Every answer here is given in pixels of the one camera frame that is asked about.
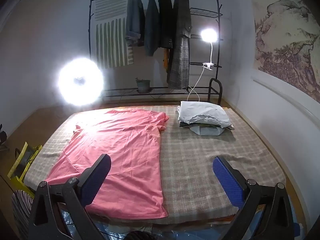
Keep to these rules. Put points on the black jacket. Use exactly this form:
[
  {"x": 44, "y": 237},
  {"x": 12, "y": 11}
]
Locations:
[{"x": 165, "y": 17}]

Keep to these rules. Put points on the green striped wall hanging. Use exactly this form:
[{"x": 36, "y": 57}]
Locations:
[{"x": 110, "y": 42}]

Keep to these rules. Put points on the orange cloth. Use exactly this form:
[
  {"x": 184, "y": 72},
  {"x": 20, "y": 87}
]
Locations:
[{"x": 165, "y": 60}]

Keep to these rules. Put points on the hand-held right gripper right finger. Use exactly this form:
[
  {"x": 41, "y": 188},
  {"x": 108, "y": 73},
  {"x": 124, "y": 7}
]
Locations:
[{"x": 226, "y": 177}]

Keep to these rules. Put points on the plaid coat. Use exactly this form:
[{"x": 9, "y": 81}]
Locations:
[{"x": 180, "y": 55}]

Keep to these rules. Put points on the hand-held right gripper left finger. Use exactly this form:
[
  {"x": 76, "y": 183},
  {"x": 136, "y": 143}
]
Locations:
[{"x": 96, "y": 177}]

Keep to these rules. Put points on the yellow bag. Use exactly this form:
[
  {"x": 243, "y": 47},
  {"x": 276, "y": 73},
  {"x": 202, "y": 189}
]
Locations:
[{"x": 18, "y": 160}]

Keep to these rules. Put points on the landscape wall mural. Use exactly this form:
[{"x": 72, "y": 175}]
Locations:
[{"x": 287, "y": 42}]

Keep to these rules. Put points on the blue plastic sheet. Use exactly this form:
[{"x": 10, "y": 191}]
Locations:
[{"x": 117, "y": 230}]

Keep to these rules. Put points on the dark folded cloth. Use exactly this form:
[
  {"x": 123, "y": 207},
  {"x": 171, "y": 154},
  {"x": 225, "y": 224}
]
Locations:
[{"x": 183, "y": 124}]

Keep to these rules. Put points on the white folded cloth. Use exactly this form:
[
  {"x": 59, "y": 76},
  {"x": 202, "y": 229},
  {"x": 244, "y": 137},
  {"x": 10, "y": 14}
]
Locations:
[{"x": 202, "y": 112}]

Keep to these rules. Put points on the white clip lamp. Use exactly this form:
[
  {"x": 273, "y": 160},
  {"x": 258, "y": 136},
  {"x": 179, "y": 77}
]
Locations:
[{"x": 208, "y": 35}]

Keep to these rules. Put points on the pink t-shirt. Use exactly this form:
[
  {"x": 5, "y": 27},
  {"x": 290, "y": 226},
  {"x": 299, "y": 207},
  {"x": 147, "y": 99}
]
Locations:
[{"x": 125, "y": 150}]

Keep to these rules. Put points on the grey folded cloth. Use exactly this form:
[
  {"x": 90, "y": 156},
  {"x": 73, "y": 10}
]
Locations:
[{"x": 205, "y": 131}]

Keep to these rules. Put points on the grey-blue jacket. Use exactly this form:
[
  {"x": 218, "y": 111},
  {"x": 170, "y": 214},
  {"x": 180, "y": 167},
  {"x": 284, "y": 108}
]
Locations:
[{"x": 152, "y": 25}]

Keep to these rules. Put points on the striped clothing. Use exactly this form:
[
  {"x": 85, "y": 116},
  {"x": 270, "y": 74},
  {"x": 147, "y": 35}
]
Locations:
[{"x": 21, "y": 210}]

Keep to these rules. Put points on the dark object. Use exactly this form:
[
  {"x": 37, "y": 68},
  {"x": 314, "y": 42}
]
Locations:
[{"x": 2, "y": 137}]

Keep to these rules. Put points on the black metal clothes rack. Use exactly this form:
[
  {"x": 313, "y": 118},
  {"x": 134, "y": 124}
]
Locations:
[{"x": 125, "y": 91}]

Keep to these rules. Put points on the potted plant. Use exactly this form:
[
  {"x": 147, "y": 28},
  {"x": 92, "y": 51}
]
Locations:
[{"x": 143, "y": 86}]

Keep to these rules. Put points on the denim jacket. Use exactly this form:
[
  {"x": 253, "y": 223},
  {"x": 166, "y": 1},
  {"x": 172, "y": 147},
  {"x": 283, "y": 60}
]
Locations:
[{"x": 135, "y": 17}]

